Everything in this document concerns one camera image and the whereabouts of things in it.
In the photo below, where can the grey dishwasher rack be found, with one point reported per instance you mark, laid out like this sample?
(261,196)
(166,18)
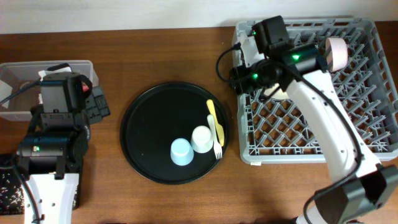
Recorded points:
(275,132)

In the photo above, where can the yellow plastic knife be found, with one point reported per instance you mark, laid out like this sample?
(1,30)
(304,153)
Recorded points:
(219,129)

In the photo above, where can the red snack wrapper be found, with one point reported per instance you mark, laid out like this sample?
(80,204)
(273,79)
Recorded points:
(86,88)

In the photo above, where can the light blue cup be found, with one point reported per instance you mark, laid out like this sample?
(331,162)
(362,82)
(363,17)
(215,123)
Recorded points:
(181,152)

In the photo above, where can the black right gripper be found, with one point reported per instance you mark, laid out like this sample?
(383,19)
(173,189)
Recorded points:
(240,83)

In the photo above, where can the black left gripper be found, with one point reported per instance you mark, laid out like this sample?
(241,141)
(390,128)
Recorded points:
(99,106)

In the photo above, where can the black rectangular waste tray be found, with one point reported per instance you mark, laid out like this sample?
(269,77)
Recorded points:
(5,158)

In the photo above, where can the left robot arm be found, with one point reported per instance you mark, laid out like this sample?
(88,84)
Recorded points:
(50,157)

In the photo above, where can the round black tray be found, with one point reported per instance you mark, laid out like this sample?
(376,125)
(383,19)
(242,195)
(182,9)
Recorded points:
(161,115)

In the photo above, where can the beige bowl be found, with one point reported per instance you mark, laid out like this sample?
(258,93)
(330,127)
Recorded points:
(275,92)

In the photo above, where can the white plastic fork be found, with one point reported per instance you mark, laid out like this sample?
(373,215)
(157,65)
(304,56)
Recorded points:
(216,145)

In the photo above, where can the white label on bin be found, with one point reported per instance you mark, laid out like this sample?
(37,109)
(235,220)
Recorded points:
(5,90)

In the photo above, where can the pink bowl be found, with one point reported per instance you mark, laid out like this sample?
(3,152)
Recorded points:
(336,53)

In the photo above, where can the white cup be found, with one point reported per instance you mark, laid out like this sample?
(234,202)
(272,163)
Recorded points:
(201,140)

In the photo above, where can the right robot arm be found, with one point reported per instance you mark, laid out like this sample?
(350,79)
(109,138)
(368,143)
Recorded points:
(319,91)

